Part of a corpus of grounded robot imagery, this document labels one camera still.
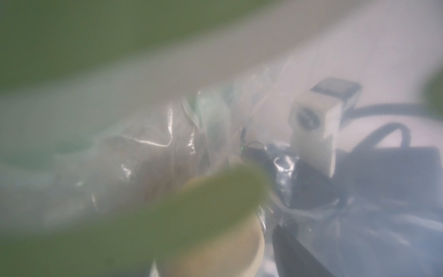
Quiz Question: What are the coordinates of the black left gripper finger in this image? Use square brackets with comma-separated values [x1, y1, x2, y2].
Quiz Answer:
[272, 225, 334, 277]

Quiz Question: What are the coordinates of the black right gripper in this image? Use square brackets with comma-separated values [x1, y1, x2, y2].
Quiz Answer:
[242, 142, 347, 211]

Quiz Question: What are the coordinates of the green zip-top bag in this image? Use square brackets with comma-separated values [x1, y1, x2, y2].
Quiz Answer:
[1, 1, 443, 277]

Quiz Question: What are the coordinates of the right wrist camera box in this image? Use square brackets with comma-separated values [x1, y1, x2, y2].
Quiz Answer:
[288, 77, 362, 177]

